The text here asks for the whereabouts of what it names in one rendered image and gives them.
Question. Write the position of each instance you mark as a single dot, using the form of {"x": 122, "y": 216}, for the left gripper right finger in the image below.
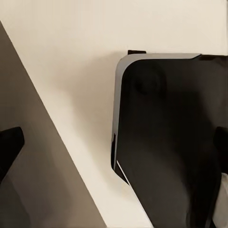
{"x": 220, "y": 141}

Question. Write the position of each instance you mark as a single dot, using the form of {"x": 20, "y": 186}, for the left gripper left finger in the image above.
{"x": 11, "y": 142}

